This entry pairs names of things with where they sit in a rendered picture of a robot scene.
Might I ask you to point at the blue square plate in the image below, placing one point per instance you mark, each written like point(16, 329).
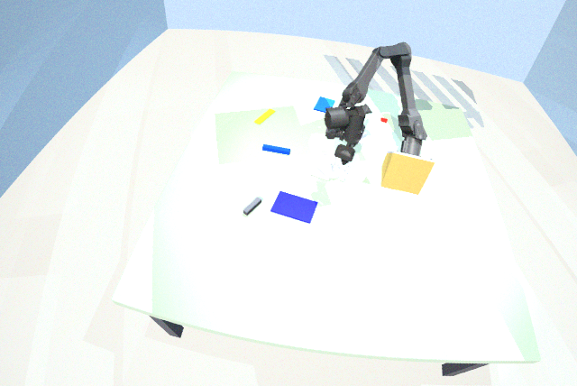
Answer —
point(322, 103)

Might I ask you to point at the blue flat plate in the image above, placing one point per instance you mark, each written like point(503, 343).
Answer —
point(293, 206)

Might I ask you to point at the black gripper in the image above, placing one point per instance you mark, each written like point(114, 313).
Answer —
point(352, 136)

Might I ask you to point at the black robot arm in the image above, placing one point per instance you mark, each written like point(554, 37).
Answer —
point(410, 120)

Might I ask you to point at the yellow flat bar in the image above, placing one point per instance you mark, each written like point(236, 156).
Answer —
point(264, 116)

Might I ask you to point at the blue rectangular bar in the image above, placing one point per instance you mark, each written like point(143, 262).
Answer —
point(277, 149)

